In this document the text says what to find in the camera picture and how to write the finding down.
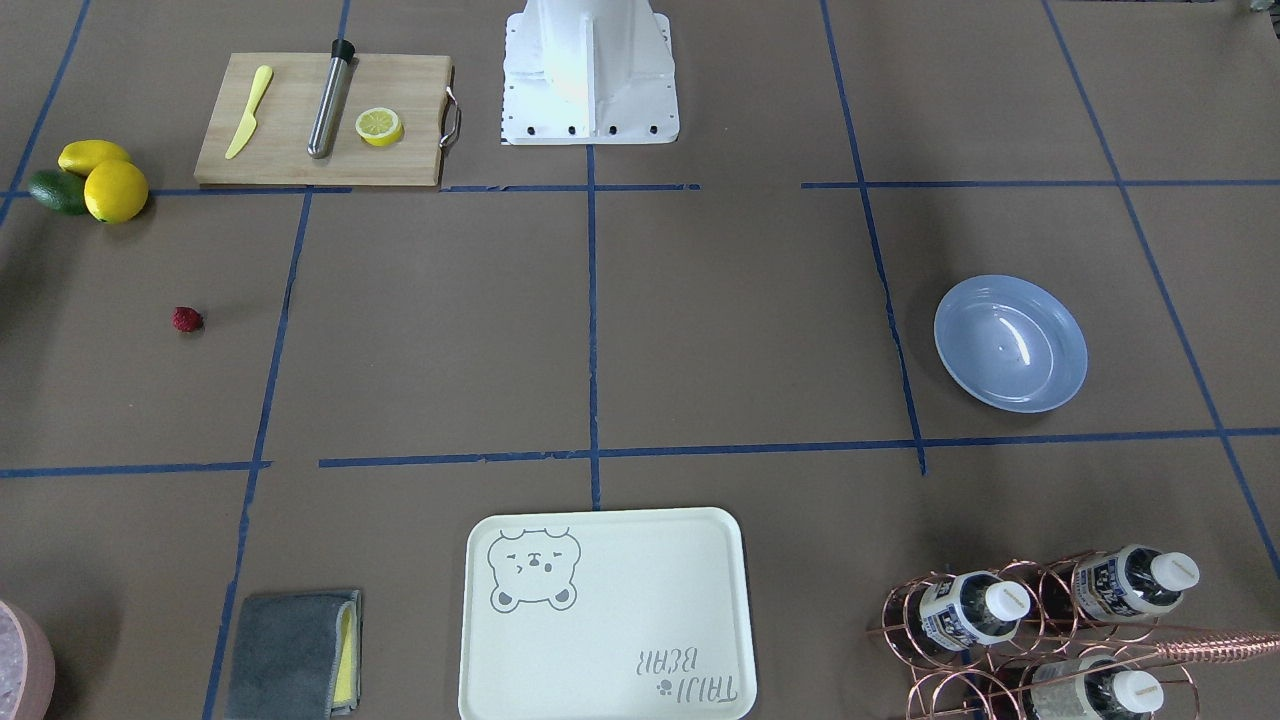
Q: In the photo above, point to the blue plate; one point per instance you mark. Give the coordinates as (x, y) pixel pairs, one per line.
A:
(1010, 344)

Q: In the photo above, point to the red strawberry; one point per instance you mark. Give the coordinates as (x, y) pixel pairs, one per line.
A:
(187, 319)

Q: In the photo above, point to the cream bear tray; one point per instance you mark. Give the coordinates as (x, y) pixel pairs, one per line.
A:
(632, 614)

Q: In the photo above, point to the lemon half slice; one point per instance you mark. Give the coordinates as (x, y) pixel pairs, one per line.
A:
(379, 127)

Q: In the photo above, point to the dark drink bottle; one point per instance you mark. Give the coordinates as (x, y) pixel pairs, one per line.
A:
(1133, 583)
(957, 614)
(1091, 687)

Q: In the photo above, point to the steel muddler black cap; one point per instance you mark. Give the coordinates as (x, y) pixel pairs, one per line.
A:
(330, 98)

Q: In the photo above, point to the wooden cutting board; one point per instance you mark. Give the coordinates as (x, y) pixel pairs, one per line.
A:
(272, 125)

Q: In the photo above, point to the grey yellow folded cloth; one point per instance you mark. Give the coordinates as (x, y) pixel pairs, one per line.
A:
(297, 656)

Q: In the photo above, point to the yellow plastic knife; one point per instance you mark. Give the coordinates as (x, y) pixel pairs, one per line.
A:
(248, 122)

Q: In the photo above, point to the large yellow lemon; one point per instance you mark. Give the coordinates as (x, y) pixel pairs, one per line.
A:
(115, 191)

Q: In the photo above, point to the dark drink bottle front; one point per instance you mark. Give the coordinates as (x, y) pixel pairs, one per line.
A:
(1091, 687)

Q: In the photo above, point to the small yellow lemon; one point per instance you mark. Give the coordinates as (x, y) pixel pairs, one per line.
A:
(82, 156)

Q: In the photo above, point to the green lime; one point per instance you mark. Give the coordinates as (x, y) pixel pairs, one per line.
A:
(59, 191)

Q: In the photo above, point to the pink bowl of ice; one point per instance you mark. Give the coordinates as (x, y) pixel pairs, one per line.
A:
(28, 666)

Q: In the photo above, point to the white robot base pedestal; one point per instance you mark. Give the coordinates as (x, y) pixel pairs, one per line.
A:
(588, 73)

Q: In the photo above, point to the copper wire bottle rack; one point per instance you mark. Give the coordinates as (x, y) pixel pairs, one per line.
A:
(987, 682)

